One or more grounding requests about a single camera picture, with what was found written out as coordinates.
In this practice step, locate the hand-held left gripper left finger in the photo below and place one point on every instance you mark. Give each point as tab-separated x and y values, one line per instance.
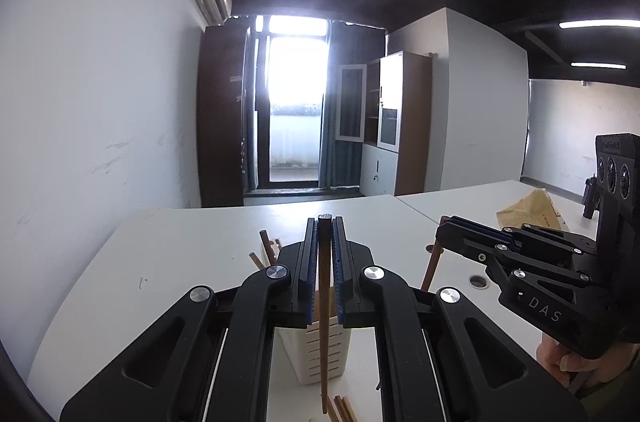
312	292

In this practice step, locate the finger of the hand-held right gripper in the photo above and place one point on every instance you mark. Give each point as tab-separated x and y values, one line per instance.
550	238
545	302

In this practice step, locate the dark brown chopstick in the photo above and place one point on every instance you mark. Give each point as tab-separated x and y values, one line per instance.
325	302

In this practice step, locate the brown paper envelope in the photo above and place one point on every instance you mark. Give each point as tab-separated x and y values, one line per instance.
532	212

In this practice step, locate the cream slotted utensil holder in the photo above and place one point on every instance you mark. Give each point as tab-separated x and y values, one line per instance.
310	357

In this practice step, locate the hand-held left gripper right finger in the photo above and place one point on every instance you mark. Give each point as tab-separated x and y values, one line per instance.
340	292

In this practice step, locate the small black handheld device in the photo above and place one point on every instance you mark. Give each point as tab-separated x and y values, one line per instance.
590	199

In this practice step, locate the grey blue curtain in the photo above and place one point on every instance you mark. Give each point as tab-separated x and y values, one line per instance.
345	165

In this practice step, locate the person's right hand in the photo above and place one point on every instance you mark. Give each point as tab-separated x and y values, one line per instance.
565	364

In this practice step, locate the wooden cabinet with white doors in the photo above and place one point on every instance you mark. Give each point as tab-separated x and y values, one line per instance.
410	127

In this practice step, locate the glass balcony door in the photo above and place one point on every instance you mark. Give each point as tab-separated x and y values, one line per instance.
292	102

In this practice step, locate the long ceiling light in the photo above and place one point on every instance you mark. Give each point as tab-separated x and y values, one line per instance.
598	65
600	24

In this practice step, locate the dark brown wardrobe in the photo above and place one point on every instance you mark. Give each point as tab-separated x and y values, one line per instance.
220	117

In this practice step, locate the reddish brown chopstick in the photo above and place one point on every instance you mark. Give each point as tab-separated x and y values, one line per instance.
431	269

